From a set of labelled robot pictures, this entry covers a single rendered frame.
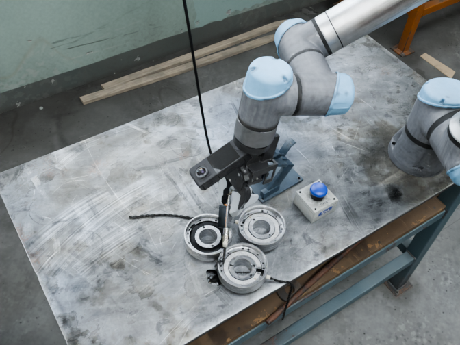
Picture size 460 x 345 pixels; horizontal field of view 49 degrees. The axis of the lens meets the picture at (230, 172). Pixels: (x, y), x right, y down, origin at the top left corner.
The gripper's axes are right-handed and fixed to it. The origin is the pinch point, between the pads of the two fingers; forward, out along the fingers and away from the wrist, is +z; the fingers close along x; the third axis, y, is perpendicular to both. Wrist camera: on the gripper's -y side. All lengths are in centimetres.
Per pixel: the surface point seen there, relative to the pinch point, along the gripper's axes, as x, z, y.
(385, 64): 27, 0, 75
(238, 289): -14.6, 7.1, -4.9
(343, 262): -11.9, 30.0, 36.7
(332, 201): -7.7, 1.9, 24.4
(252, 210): 0.2, 5.7, 8.3
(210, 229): 0.8, 7.5, -2.3
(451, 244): -11, 75, 118
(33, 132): 135, 93, -8
